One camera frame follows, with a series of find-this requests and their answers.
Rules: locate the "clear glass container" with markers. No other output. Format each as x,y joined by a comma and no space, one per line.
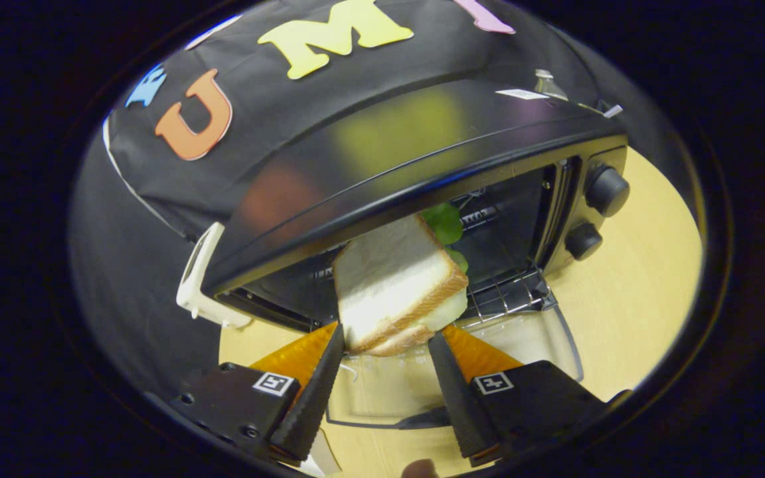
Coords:
605,108

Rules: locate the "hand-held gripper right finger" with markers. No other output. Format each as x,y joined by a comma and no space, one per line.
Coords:
459,398

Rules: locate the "black toaster oven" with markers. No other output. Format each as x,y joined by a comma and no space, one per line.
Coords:
389,146

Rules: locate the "white slot toaster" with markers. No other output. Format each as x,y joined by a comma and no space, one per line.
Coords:
198,285

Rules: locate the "sandwich with lettuce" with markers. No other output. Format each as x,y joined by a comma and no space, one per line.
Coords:
389,279

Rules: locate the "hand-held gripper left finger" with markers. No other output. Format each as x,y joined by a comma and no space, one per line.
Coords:
313,398

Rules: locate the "green label drink bottle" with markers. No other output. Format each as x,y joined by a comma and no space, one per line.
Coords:
547,85

